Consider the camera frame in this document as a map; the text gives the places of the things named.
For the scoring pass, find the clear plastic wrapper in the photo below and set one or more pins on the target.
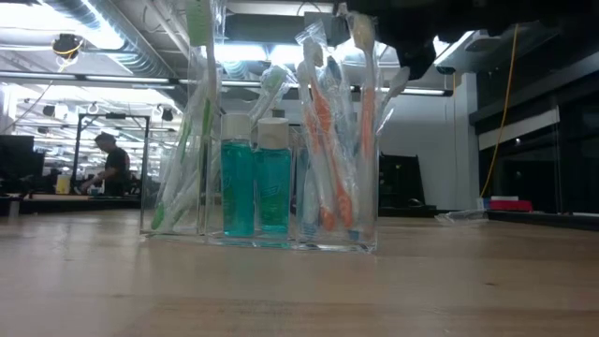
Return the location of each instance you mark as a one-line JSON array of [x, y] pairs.
[[461, 217]]

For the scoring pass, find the blue mouthwash bottle white cap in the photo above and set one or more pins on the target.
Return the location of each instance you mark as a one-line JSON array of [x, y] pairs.
[[238, 187], [273, 187]]

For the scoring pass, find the small yellow canister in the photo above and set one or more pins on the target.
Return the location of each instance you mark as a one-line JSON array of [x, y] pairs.
[[62, 185]]

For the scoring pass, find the green toothbrush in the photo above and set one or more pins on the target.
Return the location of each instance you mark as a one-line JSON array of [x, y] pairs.
[[199, 21], [276, 77]]

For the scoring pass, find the clear acrylic organizer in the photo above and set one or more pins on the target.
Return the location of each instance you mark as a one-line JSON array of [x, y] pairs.
[[213, 206]]

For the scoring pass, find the teal toothbrush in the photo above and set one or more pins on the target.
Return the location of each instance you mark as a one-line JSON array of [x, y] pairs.
[[159, 217]]

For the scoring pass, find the orange toothbrush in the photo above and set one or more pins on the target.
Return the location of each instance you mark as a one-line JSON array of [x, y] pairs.
[[344, 206]]

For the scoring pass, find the black station stand frame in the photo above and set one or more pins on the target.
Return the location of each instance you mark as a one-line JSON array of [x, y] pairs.
[[112, 115]]

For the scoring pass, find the silver ceiling duct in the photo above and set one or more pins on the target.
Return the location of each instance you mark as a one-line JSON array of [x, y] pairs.
[[131, 33]]

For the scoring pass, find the wooden background table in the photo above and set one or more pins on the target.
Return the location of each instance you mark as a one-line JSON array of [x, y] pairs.
[[70, 204]]

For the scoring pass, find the pink toothbrush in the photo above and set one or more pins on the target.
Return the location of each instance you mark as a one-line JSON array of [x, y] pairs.
[[368, 121]]

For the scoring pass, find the red box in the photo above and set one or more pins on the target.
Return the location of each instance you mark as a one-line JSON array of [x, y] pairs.
[[510, 206]]

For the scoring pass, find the orange toothbrushes bundle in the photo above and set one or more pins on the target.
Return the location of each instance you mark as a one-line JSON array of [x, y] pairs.
[[314, 140]]

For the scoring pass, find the black monitor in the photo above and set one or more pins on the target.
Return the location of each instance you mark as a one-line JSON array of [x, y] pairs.
[[16, 159]]

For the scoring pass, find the black table frame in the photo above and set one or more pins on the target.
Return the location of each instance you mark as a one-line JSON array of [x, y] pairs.
[[538, 219]]

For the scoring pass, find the long ceiling light strip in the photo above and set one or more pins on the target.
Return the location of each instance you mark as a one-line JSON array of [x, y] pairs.
[[126, 79]]

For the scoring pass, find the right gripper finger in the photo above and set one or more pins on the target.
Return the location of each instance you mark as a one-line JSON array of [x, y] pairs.
[[416, 54]]

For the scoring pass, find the black cabinet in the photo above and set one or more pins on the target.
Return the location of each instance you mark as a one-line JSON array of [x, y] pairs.
[[402, 182]]

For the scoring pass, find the person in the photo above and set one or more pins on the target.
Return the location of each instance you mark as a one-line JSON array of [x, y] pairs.
[[114, 168]]

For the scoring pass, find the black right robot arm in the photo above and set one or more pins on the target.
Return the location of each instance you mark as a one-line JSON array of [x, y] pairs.
[[515, 11]]

